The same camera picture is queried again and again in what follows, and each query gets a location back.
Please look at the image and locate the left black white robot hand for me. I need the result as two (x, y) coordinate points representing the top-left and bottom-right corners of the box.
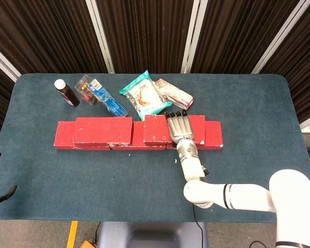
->
(0, 152), (18, 207)

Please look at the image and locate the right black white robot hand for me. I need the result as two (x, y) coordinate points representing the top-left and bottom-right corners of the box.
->
(164, 108), (195, 143)

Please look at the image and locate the red brick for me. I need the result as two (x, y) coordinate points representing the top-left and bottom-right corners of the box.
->
(110, 121), (167, 151)
(165, 120), (224, 150)
(72, 117), (133, 144)
(53, 121), (111, 151)
(143, 115), (206, 145)

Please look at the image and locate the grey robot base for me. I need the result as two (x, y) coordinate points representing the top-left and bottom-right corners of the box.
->
(97, 221), (209, 248)

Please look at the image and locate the white pink tissue pack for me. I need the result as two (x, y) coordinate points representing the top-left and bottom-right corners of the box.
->
(154, 79), (194, 111)

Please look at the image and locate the teal white snack bag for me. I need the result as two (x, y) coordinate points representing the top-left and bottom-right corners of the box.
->
(118, 70), (173, 121)

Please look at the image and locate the blue toothbrush box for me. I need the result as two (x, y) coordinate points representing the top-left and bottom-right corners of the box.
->
(87, 79), (128, 118)

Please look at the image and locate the blue felt table cover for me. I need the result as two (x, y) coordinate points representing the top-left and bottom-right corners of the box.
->
(0, 73), (310, 224)

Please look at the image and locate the dark brown curtain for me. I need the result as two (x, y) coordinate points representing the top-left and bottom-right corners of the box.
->
(0, 0), (310, 149)

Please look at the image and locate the clear plastic package box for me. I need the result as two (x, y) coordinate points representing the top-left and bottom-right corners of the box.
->
(74, 74), (99, 106)

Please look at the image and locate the dark bottle with white cap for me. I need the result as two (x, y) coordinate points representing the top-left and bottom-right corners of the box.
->
(54, 79), (81, 107)

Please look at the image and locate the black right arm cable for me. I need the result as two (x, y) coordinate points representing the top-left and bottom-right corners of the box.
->
(192, 203), (205, 248)

